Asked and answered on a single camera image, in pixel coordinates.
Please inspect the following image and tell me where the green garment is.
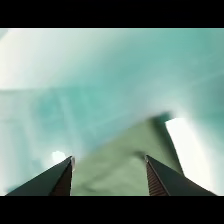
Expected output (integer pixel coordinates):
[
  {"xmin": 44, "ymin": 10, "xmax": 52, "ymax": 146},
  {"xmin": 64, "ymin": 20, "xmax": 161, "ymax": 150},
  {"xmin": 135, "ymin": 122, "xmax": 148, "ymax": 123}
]
[{"xmin": 70, "ymin": 113, "xmax": 185, "ymax": 197}]

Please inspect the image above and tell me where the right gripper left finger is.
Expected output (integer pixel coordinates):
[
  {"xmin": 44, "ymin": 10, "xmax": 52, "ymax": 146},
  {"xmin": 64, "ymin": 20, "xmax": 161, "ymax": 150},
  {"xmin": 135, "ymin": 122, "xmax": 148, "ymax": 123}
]
[{"xmin": 5, "ymin": 155, "xmax": 75, "ymax": 197}]

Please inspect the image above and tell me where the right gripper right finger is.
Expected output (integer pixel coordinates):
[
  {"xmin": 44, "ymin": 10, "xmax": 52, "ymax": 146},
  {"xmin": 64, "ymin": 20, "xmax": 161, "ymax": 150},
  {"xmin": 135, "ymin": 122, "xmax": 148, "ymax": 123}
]
[{"xmin": 144, "ymin": 154, "xmax": 217, "ymax": 197}]

